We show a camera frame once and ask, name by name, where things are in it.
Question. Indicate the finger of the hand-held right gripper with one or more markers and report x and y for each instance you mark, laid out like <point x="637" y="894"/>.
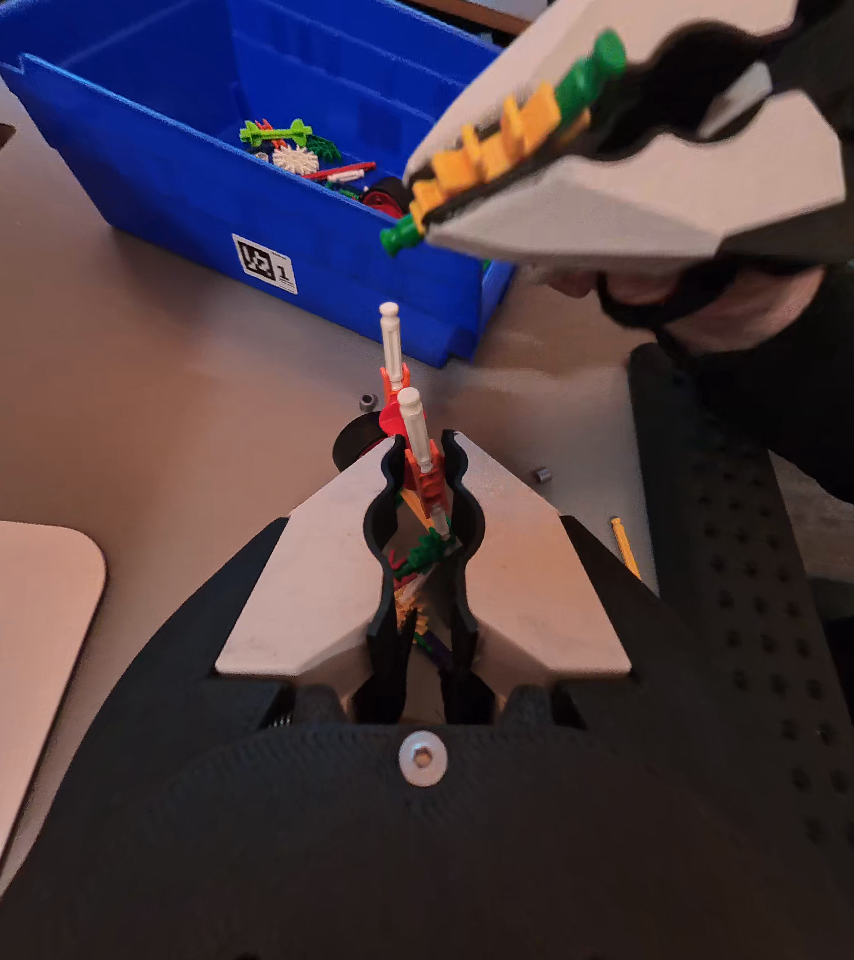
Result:
<point x="659" y="19"/>
<point x="659" y="202"/>

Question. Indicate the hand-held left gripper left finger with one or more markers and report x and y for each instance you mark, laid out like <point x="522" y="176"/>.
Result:
<point x="299" y="600"/>

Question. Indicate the colourful toy construction car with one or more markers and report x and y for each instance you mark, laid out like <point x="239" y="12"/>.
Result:
<point x="419" y="465"/>

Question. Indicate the blue bin with white tag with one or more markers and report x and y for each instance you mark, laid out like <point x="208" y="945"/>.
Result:
<point x="172" y="172"/>

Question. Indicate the yellow plastic rod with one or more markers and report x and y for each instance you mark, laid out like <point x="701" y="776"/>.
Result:
<point x="626" y="547"/>

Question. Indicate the yellow connector green rod piece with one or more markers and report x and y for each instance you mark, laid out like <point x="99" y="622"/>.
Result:
<point x="524" y="124"/>

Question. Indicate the white document stand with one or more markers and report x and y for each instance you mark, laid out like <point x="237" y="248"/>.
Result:
<point x="7" y="675"/>

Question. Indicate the pile of toy construction pieces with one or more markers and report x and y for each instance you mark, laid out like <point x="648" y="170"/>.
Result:
<point x="296" y="157"/>

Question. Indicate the person's right forearm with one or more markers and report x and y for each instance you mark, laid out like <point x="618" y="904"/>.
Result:
<point x="832" y="390"/>

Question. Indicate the red black toy wheel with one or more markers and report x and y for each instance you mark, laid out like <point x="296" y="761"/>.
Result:
<point x="386" y="199"/>

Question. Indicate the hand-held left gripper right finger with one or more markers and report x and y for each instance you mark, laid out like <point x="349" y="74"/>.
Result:
<point x="547" y="600"/>

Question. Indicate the person's right hand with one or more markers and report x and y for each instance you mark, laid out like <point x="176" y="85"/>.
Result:
<point x="764" y="307"/>

